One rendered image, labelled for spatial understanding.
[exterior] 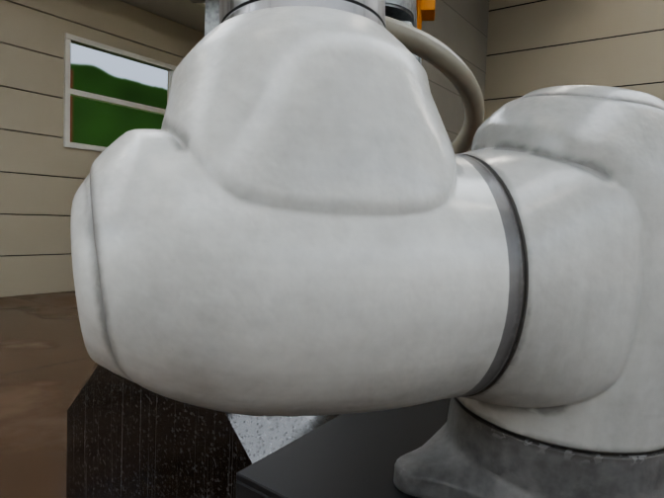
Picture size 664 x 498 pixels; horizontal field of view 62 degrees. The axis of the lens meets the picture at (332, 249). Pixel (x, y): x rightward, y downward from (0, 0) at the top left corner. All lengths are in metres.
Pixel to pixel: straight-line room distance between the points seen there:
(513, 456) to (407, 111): 0.23
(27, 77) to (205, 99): 7.63
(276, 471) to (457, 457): 0.13
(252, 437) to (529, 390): 0.74
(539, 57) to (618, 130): 6.33
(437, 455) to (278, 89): 0.28
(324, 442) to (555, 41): 6.35
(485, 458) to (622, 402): 0.09
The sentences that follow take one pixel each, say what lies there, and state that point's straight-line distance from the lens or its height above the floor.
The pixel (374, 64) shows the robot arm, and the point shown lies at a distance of 0.28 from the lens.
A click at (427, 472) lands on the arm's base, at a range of 0.41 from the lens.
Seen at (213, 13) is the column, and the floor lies 1.87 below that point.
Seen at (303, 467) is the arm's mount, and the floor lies 0.88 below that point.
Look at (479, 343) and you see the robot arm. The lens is 0.29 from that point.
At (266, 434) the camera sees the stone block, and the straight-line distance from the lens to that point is 1.03.
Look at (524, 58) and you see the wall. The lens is 6.72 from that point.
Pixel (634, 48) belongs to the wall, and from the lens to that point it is 6.48.
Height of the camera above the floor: 1.06
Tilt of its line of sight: 3 degrees down
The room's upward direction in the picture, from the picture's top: 2 degrees clockwise
